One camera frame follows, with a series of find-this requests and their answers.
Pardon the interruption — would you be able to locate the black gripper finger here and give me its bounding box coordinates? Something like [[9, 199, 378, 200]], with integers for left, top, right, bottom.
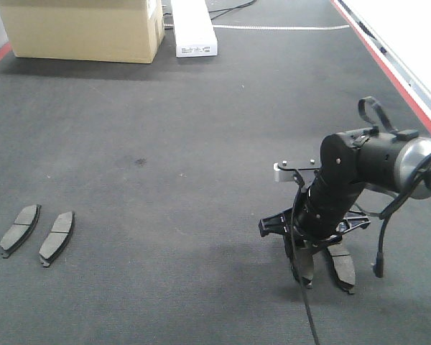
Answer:
[[283, 234, 302, 284], [322, 243, 341, 288]]

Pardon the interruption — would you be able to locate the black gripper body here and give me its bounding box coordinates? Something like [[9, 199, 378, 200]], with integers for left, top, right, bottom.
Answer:
[[259, 206, 370, 252]]

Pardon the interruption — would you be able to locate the brake pad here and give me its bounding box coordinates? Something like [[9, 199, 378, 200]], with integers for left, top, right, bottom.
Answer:
[[327, 244, 356, 295], [0, 204, 41, 258], [296, 247, 314, 289], [39, 211, 75, 268]]

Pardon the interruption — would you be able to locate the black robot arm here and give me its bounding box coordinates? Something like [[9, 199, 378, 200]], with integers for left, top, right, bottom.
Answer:
[[259, 128, 431, 291]]

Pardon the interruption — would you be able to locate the dark conveyor belt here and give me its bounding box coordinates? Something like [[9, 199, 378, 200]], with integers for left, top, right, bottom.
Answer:
[[0, 1, 427, 344]]

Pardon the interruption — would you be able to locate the long white box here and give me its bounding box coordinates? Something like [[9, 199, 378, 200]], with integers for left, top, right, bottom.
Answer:
[[171, 0, 218, 58]]

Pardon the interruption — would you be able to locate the cardboard box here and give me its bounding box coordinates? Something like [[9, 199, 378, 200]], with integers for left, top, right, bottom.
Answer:
[[0, 1, 164, 64]]

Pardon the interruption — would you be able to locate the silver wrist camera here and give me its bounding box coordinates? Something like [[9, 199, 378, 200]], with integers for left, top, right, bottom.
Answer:
[[273, 162, 297, 183]]

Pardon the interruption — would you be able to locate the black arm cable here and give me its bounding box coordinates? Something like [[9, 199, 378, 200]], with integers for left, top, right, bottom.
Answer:
[[287, 96, 431, 345]]

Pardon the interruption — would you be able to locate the white chain strip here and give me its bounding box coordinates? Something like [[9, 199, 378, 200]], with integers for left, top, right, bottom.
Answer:
[[213, 24, 350, 31]]

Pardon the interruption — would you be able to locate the conveyor side rail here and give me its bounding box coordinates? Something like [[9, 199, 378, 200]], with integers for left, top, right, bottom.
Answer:
[[332, 1, 431, 133]]

